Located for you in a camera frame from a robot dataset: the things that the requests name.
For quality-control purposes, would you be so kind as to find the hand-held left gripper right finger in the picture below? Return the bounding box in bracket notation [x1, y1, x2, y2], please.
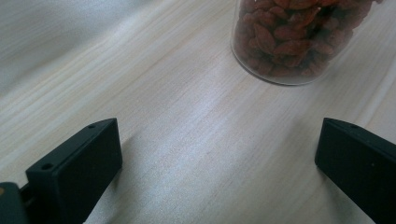
[314, 117, 396, 224]

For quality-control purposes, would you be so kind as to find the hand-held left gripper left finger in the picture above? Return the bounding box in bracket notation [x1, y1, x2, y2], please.
[20, 118, 123, 224]

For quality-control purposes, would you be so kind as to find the clear jar of goji berries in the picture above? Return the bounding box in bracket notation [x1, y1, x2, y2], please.
[231, 0, 385, 86]

